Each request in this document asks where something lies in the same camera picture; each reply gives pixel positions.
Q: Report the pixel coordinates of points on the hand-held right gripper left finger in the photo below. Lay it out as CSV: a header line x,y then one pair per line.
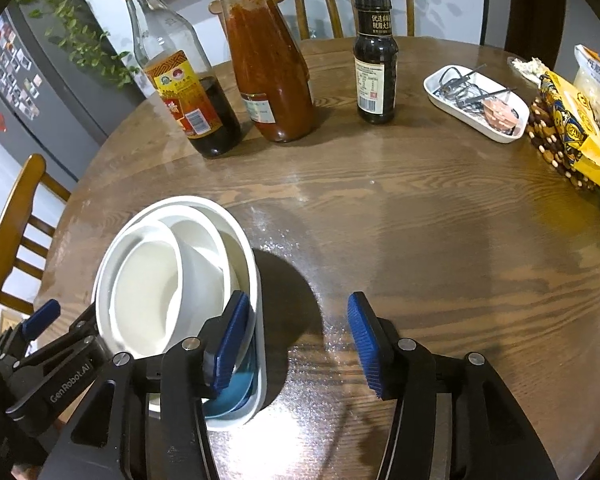
x,y
230,345

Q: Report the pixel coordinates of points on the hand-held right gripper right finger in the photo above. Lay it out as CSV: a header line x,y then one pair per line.
x,y
367,345

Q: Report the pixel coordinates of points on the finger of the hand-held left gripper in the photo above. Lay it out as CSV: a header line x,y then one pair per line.
x,y
42,317
75,332

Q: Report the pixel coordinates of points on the large patterned square plate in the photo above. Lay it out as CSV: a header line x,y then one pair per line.
x,y
260,360

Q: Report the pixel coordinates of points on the white ramekin cup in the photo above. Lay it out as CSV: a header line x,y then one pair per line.
x,y
145,290

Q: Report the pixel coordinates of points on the small white bowl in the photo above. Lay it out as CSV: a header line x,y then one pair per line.
x,y
200,260

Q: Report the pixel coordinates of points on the large white bowl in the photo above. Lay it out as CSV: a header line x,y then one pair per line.
x,y
230,240

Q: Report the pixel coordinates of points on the grey refrigerator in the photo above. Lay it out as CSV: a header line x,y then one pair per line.
x,y
70,110

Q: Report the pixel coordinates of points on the group of fridge magnets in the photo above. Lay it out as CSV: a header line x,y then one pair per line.
x,y
15,75

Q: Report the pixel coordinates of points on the white rectangular dish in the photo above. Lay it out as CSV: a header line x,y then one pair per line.
x,y
480,122

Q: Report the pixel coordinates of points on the pink brown item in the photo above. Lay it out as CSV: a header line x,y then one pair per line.
x,y
500,115

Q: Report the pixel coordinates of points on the metal tools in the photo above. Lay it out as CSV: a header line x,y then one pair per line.
x,y
455,92

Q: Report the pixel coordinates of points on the red sauce glass bottle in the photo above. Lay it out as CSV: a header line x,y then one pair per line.
x,y
270,70

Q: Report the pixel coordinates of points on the small dark sauce bottle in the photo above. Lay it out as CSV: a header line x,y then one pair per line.
x,y
375,60

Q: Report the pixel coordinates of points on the green hanging vine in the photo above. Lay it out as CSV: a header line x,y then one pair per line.
x,y
70,25

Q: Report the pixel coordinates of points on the yellow black snack packet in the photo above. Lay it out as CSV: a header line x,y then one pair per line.
x,y
580,130

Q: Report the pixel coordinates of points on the yellow-capped vinegar bottle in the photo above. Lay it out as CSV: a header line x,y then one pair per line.
x,y
165,40

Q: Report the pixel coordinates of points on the crumpled white wrapper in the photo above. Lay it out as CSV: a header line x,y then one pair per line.
x,y
527,66

